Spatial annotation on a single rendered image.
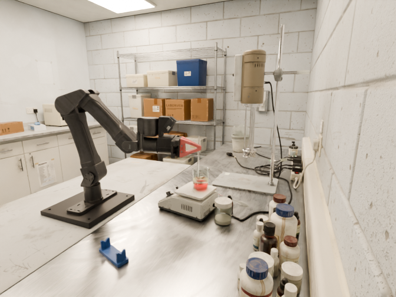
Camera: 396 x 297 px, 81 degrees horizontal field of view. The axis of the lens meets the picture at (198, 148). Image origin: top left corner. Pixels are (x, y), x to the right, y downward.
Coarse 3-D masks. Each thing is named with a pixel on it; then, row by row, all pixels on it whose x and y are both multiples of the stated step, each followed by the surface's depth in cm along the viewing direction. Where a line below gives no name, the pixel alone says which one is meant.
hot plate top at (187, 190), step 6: (186, 186) 90; (192, 186) 90; (210, 186) 90; (174, 192) 86; (180, 192) 84; (186, 192) 84; (192, 192) 84; (198, 192) 84; (204, 192) 84; (210, 192) 85; (192, 198) 81; (198, 198) 80; (204, 198) 81
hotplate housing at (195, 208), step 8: (216, 192) 89; (160, 200) 89; (168, 200) 87; (176, 200) 85; (184, 200) 83; (192, 200) 82; (200, 200) 82; (208, 200) 83; (160, 208) 90; (168, 208) 88; (176, 208) 85; (184, 208) 83; (192, 208) 81; (200, 208) 80; (208, 208) 84; (192, 216) 83; (200, 216) 80
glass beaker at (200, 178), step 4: (192, 168) 86; (196, 168) 89; (200, 168) 89; (204, 168) 89; (208, 168) 87; (196, 172) 84; (200, 172) 83; (204, 172) 84; (208, 172) 85; (196, 176) 84; (200, 176) 84; (204, 176) 84; (208, 176) 85; (196, 180) 84; (200, 180) 84; (204, 180) 84; (208, 180) 86; (196, 184) 85; (200, 184) 84; (204, 184) 85; (208, 184) 86; (196, 188) 85; (200, 188) 85; (204, 188) 85; (208, 188) 87
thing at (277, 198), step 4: (276, 196) 76; (280, 196) 76; (284, 196) 76; (272, 200) 78; (276, 200) 75; (280, 200) 74; (284, 200) 75; (272, 204) 76; (272, 208) 75; (272, 212) 76; (268, 220) 79
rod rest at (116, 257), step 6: (102, 240) 65; (108, 240) 66; (102, 246) 65; (108, 246) 67; (102, 252) 64; (108, 252) 64; (114, 252) 64; (120, 252) 64; (108, 258) 62; (114, 258) 62; (120, 258) 61; (126, 258) 62; (114, 264) 60; (120, 264) 60
